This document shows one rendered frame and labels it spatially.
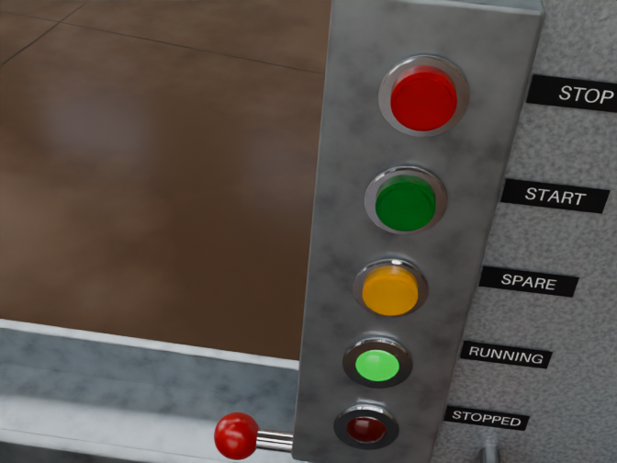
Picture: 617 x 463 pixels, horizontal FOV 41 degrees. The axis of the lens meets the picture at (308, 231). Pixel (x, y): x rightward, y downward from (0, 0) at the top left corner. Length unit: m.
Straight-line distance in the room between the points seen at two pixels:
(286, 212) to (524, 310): 2.34
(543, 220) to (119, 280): 2.16
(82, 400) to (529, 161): 0.47
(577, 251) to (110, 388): 0.46
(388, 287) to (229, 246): 2.22
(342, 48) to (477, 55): 0.05
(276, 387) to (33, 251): 1.97
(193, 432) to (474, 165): 0.42
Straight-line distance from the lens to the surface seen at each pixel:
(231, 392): 0.73
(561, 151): 0.38
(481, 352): 0.45
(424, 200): 0.35
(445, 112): 0.33
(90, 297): 2.45
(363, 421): 0.46
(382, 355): 0.42
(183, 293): 2.43
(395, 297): 0.39
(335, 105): 0.34
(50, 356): 0.75
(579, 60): 0.36
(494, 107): 0.34
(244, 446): 0.57
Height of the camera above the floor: 1.63
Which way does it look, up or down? 38 degrees down
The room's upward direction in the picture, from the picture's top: 5 degrees clockwise
